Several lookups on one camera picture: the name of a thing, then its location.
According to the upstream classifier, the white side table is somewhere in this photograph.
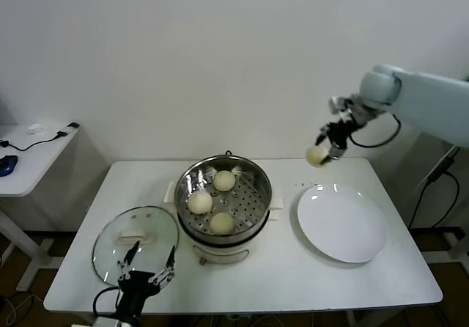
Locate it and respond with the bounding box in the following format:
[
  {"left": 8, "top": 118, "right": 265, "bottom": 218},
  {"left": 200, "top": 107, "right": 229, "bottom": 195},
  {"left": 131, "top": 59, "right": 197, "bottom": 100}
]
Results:
[{"left": 0, "top": 121, "right": 81, "bottom": 291}]

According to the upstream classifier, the white cable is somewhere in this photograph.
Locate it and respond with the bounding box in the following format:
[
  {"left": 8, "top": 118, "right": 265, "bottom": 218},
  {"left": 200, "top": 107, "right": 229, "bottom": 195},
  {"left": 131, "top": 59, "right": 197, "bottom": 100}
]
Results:
[{"left": 416, "top": 145, "right": 459, "bottom": 191}]

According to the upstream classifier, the white steamed baozi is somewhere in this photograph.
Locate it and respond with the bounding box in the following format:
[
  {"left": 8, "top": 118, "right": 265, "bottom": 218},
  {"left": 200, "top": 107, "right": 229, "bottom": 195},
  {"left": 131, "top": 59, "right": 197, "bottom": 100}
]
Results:
[
  {"left": 213, "top": 169, "right": 237, "bottom": 192},
  {"left": 188, "top": 191, "right": 214, "bottom": 215},
  {"left": 209, "top": 212, "right": 236, "bottom": 235},
  {"left": 306, "top": 144, "right": 330, "bottom": 169}
]

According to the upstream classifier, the cream electric cooker base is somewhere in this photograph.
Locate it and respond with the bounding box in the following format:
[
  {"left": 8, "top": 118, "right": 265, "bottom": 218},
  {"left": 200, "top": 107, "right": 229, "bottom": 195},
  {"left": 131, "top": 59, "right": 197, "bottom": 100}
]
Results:
[{"left": 177, "top": 209, "right": 281, "bottom": 266}]

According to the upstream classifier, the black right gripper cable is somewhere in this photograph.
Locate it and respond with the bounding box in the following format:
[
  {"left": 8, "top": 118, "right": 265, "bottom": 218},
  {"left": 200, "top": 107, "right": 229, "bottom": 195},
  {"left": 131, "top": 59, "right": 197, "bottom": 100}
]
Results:
[{"left": 347, "top": 115, "right": 402, "bottom": 149}]

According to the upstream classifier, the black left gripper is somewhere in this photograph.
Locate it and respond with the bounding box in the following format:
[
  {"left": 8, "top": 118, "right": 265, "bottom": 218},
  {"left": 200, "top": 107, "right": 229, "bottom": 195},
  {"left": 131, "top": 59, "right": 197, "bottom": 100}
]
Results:
[{"left": 116, "top": 240, "right": 176, "bottom": 316}]

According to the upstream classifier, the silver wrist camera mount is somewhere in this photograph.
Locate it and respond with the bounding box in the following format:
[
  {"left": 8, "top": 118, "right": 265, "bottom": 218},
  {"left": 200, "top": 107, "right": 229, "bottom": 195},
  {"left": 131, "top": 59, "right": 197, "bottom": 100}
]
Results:
[
  {"left": 328, "top": 95, "right": 385, "bottom": 127},
  {"left": 94, "top": 315, "right": 122, "bottom": 327}
]

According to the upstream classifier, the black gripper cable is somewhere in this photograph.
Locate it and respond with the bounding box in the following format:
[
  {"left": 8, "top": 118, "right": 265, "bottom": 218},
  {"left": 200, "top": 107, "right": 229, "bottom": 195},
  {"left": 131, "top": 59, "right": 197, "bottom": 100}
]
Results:
[
  {"left": 347, "top": 115, "right": 402, "bottom": 149},
  {"left": 91, "top": 288, "right": 122, "bottom": 320}
]

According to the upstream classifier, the stainless steel steamer basket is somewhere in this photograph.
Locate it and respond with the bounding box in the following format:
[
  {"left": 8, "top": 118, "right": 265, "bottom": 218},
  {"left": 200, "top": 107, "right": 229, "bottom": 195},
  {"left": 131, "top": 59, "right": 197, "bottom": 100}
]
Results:
[{"left": 163, "top": 154, "right": 286, "bottom": 237}]

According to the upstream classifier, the round glass pot lid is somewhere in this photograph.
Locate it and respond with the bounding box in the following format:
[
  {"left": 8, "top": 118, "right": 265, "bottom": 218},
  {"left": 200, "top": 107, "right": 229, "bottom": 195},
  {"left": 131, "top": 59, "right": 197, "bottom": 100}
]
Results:
[{"left": 92, "top": 205, "right": 180, "bottom": 287}]

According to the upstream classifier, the black charging cable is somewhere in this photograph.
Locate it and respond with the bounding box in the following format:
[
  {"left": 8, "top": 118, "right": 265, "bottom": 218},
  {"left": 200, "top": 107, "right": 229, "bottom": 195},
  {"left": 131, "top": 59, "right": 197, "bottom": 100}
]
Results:
[{"left": 0, "top": 131, "right": 69, "bottom": 151}]

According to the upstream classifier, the blue computer mouse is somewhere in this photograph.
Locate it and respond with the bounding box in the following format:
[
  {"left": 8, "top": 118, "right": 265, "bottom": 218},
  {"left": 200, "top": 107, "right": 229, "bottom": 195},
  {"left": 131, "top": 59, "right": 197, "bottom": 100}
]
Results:
[{"left": 0, "top": 154, "right": 19, "bottom": 177}]

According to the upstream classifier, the black floor frame bar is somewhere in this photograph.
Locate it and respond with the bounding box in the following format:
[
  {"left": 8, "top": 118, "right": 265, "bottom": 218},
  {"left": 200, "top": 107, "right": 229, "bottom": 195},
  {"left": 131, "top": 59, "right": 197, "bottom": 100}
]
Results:
[{"left": 408, "top": 227, "right": 469, "bottom": 242}]

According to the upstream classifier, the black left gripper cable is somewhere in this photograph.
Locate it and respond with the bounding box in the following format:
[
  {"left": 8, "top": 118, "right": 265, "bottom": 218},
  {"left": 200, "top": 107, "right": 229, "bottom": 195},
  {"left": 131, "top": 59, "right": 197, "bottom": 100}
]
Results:
[{"left": 91, "top": 288, "right": 122, "bottom": 320}]

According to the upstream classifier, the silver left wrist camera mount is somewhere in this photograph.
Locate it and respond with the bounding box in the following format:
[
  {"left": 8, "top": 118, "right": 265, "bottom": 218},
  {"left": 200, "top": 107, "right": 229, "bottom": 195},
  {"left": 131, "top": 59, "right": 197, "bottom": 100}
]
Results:
[{"left": 94, "top": 315, "right": 122, "bottom": 327}]

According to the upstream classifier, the thin floor cable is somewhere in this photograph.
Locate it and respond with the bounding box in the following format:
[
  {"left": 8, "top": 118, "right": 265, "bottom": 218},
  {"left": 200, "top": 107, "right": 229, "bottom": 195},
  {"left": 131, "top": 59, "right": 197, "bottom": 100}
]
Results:
[{"left": 0, "top": 293, "right": 36, "bottom": 327}]

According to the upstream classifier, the white round plate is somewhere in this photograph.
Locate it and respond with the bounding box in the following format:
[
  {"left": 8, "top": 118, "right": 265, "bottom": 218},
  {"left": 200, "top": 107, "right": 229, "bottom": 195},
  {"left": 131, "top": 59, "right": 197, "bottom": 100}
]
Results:
[{"left": 292, "top": 183, "right": 388, "bottom": 265}]

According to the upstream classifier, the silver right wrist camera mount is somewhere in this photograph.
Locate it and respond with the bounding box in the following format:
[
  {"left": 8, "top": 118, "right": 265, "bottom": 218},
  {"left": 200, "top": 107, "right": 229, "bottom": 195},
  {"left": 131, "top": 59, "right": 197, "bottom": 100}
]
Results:
[{"left": 328, "top": 95, "right": 385, "bottom": 127}]

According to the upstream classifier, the black power adapter cable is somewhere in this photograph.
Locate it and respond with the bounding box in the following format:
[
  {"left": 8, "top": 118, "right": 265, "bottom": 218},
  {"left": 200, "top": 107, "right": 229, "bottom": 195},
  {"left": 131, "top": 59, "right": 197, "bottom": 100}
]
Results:
[{"left": 407, "top": 145, "right": 462, "bottom": 229}]

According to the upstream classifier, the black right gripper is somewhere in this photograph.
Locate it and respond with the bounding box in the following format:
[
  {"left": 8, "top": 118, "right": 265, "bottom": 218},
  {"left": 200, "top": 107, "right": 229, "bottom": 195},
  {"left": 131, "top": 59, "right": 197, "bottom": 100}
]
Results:
[{"left": 315, "top": 120, "right": 362, "bottom": 167}]

